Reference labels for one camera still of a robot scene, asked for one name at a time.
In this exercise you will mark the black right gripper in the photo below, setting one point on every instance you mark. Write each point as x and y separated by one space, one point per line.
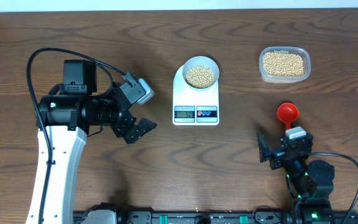
278 158

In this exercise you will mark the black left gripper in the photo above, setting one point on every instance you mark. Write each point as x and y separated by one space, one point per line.
126 121

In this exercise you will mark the red measuring scoop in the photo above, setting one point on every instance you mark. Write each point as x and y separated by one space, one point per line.
287 113

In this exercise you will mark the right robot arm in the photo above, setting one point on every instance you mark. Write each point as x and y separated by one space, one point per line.
310 184

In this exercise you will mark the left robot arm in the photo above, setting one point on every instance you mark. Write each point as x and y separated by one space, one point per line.
66 115

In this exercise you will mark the white digital kitchen scale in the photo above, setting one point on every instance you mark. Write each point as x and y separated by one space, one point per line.
192 106

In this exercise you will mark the soybeans in bowl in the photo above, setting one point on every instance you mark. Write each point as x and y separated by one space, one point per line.
200 77

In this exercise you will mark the light blue bowl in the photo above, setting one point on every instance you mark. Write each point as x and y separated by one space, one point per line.
205 61

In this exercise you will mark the clear plastic container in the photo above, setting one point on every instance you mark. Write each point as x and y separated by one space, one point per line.
286 50

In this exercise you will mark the soybeans in container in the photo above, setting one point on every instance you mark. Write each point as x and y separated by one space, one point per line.
284 65

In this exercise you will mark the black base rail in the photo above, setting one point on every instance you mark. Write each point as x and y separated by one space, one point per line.
108 213

